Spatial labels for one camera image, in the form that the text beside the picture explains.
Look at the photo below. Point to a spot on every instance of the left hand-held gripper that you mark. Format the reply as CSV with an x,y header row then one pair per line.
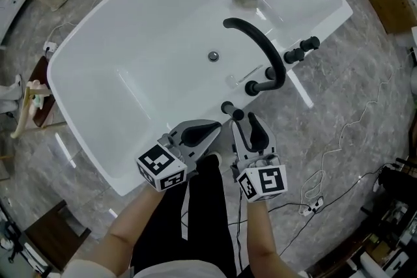
x,y
163,169

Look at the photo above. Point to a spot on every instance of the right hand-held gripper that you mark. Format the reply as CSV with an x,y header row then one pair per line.
x,y
264,182

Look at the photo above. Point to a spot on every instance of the black handheld shower wand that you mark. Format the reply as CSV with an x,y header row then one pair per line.
x,y
232,110

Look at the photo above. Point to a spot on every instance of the person's right forearm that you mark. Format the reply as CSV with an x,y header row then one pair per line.
x,y
262,237

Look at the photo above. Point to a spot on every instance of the person's left forearm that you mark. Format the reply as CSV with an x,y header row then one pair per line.
x,y
133,231

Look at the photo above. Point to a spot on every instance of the white rectangular bathtub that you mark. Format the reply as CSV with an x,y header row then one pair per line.
x,y
146,42

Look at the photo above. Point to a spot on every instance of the person's white shoe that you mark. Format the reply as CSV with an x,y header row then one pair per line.
x,y
218,159

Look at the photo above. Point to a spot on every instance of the black faucet knob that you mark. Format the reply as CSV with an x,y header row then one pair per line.
x,y
310,43
269,73
294,55

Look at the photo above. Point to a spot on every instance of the person's black trousers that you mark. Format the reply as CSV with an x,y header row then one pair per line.
x,y
202,221

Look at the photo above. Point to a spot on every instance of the white power strip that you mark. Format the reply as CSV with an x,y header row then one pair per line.
x,y
311,206

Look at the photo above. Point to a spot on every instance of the black gooseneck faucet spout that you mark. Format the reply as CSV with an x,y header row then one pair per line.
x,y
260,39

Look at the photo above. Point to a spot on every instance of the person's white shirt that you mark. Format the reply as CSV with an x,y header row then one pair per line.
x,y
163,271

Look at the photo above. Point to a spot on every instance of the dark wooden stool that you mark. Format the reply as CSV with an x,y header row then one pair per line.
x,y
44,107

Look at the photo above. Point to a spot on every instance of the small white power socket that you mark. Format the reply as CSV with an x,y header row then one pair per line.
x,y
50,49

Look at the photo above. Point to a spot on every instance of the brown wooden cabinet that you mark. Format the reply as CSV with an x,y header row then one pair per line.
x,y
55,237

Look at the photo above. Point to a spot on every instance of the tall closed cardboard box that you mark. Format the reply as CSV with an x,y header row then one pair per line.
x,y
391,6

